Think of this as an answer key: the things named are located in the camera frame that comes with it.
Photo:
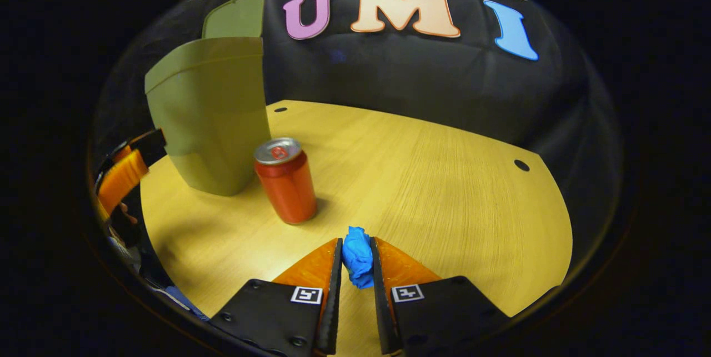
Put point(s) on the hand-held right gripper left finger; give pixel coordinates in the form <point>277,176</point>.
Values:
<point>335,301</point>

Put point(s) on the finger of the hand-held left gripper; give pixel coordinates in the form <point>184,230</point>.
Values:
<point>151,147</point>
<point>122,179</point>

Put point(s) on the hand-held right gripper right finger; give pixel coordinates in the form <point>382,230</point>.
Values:
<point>379,301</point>

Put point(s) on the blue paper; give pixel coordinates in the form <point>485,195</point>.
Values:
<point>358,257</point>

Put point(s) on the green desktop garbage bin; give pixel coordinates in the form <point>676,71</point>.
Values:
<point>216,118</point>

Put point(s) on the red pop can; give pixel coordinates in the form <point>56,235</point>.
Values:
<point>289,190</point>

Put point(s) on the person's blue clothing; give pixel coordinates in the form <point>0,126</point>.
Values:
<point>186,304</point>

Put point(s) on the black backdrop cloth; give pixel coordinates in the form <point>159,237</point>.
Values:
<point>416,79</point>

